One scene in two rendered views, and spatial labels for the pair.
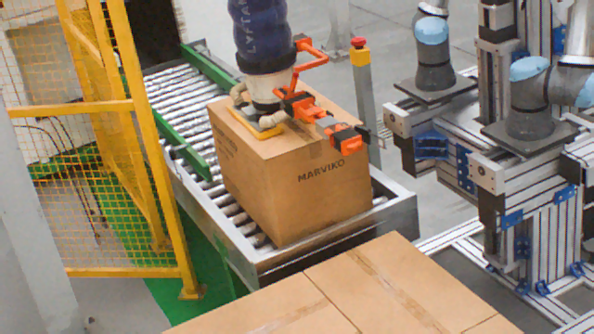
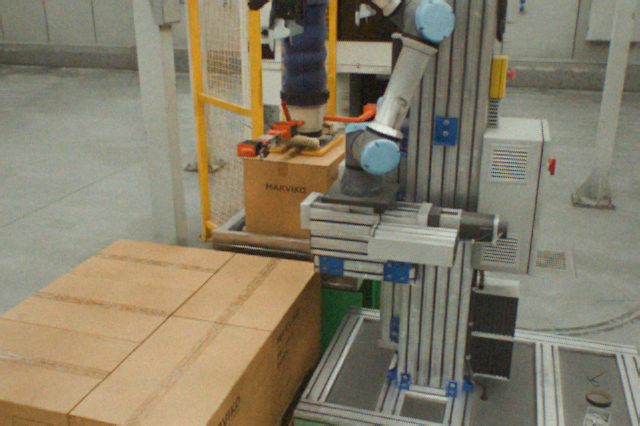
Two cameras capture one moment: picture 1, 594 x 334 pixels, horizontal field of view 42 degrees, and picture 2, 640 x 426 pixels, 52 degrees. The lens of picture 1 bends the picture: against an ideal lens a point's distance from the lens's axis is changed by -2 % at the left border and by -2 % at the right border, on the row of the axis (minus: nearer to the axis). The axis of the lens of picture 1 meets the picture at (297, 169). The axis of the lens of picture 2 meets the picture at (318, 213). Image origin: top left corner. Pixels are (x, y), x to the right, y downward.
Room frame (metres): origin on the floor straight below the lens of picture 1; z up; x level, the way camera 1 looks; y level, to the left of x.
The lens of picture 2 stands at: (0.41, -1.96, 1.72)
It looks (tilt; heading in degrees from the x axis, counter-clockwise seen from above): 20 degrees down; 40
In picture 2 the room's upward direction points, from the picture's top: straight up
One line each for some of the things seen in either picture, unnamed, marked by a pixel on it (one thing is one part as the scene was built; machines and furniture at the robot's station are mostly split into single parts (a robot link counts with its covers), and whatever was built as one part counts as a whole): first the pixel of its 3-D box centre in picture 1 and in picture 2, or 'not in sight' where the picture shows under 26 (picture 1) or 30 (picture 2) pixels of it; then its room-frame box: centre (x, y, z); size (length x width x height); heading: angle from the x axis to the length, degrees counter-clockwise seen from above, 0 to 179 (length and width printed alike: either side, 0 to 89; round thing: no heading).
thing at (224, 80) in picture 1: (238, 84); not in sight; (3.90, 0.24, 0.60); 1.60 x 0.10 x 0.09; 23
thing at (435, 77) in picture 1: (434, 70); not in sight; (2.56, -0.55, 1.09); 0.15 x 0.15 x 0.10
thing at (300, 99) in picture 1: (299, 104); (284, 129); (2.48, -0.04, 1.08); 0.10 x 0.08 x 0.06; 111
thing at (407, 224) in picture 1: (342, 254); (284, 265); (2.39, -0.11, 0.47); 0.70 x 0.03 x 0.15; 113
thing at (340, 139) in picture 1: (345, 141); (250, 148); (2.15, -0.16, 1.08); 0.08 x 0.07 x 0.05; 21
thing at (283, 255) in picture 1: (338, 232); (283, 244); (2.39, -0.11, 0.58); 0.70 x 0.03 x 0.06; 113
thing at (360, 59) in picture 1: (371, 149); not in sight; (3.12, -0.35, 0.50); 0.07 x 0.07 x 1.00; 23
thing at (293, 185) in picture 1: (288, 158); (306, 185); (2.72, 0.03, 0.75); 0.60 x 0.40 x 0.40; 21
